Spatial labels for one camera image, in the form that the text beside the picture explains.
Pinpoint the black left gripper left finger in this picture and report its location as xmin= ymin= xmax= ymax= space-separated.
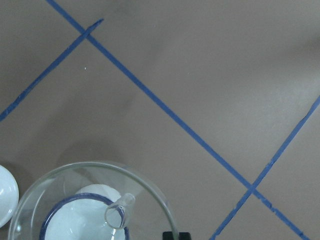
xmin=162 ymin=231 xmax=177 ymax=240

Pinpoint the white enamel mug blue rim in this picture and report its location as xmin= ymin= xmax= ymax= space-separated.
xmin=39 ymin=184 xmax=130 ymax=240

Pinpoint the clear glass funnel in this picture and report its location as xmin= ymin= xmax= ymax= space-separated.
xmin=8 ymin=162 xmax=179 ymax=240

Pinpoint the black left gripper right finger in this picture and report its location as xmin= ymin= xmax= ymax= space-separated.
xmin=178 ymin=232 xmax=192 ymax=240

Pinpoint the white mug lid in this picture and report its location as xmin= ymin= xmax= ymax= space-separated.
xmin=0 ymin=165 xmax=19 ymax=228

